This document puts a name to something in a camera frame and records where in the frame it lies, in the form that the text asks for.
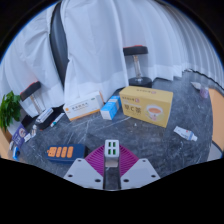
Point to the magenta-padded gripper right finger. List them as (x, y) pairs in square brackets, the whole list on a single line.
[(128, 161)]

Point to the white and blue pen tube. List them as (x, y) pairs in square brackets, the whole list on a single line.
[(57, 120)]

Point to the small blue object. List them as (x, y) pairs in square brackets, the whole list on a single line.
[(16, 153)]

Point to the small clear vial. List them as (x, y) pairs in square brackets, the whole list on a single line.
[(33, 130)]

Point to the white charger with green ports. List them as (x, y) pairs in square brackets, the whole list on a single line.
[(111, 150)]

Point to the small blue and white box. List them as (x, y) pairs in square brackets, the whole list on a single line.
[(110, 108)]

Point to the yellow tea box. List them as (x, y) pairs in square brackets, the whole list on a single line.
[(146, 104)]

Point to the tiny white box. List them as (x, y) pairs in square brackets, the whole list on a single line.
[(28, 137)]

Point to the small white tube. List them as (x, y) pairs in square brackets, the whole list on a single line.
[(184, 133)]

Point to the purple printed box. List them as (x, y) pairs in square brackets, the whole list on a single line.
[(20, 135)]

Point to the green potted plant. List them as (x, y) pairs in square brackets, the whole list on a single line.
[(9, 110)]

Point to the pale purple cup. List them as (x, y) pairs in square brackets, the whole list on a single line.
[(204, 92)]

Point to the white curtain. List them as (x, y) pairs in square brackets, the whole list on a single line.
[(100, 43), (30, 56)]

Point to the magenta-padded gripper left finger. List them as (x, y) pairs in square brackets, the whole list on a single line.
[(95, 161)]

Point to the white and orange carton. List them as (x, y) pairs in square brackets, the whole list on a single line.
[(81, 107)]

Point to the white and blue flat box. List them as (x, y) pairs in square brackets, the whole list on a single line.
[(44, 115)]

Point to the dark blue power strip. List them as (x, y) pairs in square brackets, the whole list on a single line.
[(77, 151)]

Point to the small white packet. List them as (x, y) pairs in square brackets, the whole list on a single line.
[(196, 85)]

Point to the black stool with orange rim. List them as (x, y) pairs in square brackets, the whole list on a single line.
[(135, 50), (30, 90)]

